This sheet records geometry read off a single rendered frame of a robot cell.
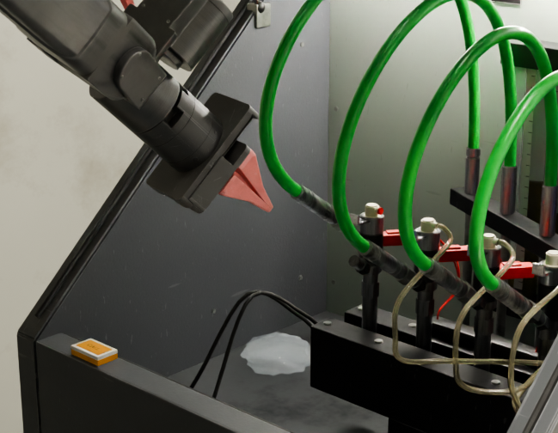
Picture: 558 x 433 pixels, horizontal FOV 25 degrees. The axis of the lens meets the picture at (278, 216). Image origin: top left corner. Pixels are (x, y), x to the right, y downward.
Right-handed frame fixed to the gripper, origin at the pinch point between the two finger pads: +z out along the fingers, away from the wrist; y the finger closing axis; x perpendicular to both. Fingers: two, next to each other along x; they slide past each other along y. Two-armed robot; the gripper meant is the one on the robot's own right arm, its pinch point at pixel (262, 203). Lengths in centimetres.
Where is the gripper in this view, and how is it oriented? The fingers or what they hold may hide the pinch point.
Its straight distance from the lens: 112.8
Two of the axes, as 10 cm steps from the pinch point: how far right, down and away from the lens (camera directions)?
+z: 6.0, 5.4, 5.8
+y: 5.9, -8.0, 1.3
